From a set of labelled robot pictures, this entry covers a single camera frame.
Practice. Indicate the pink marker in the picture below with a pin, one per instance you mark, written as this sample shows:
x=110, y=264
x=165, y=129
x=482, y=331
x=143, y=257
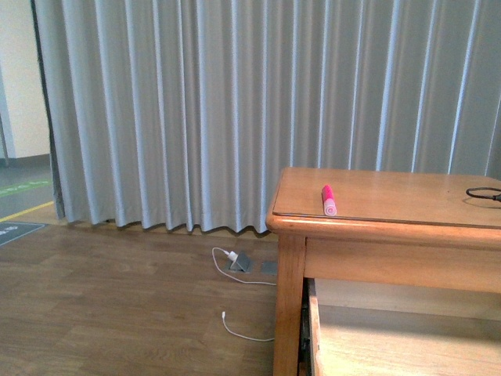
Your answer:
x=329, y=203

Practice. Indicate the dark floor sign mat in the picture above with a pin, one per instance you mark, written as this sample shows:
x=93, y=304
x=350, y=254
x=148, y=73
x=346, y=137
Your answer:
x=10, y=231

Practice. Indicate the grey pleated curtain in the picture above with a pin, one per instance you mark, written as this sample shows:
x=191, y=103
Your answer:
x=184, y=112

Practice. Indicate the wooden drawer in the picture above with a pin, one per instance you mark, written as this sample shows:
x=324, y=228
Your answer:
x=356, y=328

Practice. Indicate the open grey floor socket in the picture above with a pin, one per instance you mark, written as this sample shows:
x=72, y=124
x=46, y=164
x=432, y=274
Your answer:
x=243, y=264

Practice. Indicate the white charger plug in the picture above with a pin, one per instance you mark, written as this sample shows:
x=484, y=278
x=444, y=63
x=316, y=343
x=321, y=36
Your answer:
x=232, y=256

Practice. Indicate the green floor sticker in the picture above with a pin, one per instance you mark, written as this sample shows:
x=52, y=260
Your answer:
x=6, y=191

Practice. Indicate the closed grey floor socket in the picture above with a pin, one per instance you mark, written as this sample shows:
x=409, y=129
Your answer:
x=269, y=268

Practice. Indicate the wooden nightstand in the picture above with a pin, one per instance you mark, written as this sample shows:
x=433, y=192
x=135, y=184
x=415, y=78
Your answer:
x=391, y=227

